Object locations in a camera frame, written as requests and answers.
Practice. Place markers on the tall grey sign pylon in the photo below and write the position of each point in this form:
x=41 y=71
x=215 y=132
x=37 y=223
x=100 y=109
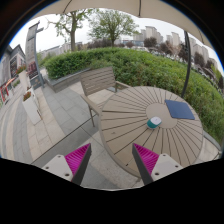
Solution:
x=32 y=68

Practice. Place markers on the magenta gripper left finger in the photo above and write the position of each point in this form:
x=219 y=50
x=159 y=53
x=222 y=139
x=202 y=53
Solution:
x=71 y=167

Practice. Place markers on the trimmed green hedge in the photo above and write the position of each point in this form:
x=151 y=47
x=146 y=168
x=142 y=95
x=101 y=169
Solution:
x=138 y=68

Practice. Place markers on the beige slatted patio chair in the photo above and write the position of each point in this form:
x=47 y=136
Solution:
x=93 y=81

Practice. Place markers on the dark umbrella pole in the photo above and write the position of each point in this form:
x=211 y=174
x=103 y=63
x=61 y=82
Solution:
x=187 y=44

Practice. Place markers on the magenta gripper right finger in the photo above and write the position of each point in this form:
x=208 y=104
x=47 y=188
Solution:
x=153 y=166

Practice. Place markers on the white and teal computer mouse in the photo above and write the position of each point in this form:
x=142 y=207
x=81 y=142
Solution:
x=154 y=122

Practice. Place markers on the dark blue mouse pad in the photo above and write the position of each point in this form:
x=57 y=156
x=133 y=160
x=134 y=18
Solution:
x=179 y=110

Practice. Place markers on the beige patio umbrella canopy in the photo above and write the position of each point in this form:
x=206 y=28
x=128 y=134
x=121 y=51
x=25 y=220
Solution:
x=155 y=9

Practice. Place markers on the white planter with flowers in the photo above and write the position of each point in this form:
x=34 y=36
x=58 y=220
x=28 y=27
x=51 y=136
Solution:
x=31 y=107

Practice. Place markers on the round slatted outdoor table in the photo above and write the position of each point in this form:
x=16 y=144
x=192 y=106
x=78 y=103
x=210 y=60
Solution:
x=151 y=117

